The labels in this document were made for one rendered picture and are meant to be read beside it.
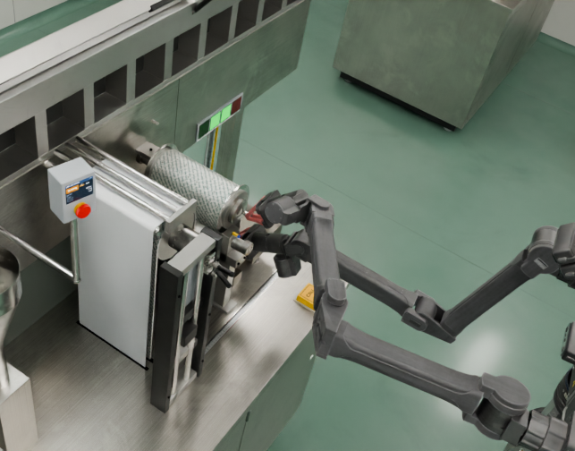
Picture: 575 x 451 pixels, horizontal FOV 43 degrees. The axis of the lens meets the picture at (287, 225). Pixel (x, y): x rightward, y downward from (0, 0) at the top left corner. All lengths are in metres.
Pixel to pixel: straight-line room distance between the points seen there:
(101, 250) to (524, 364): 2.32
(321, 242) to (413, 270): 2.10
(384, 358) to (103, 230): 0.74
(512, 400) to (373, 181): 2.87
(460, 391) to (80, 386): 1.02
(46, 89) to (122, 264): 0.44
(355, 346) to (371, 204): 2.65
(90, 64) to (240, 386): 0.93
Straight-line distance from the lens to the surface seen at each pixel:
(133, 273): 1.79
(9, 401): 1.72
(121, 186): 1.73
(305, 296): 2.24
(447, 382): 1.46
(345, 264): 1.97
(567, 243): 1.47
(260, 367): 2.08
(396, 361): 1.45
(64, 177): 1.34
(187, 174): 1.98
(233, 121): 2.92
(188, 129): 2.27
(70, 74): 1.74
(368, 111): 4.76
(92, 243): 1.84
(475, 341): 3.59
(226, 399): 2.01
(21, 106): 1.67
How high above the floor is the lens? 2.60
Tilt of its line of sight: 43 degrees down
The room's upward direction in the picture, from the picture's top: 13 degrees clockwise
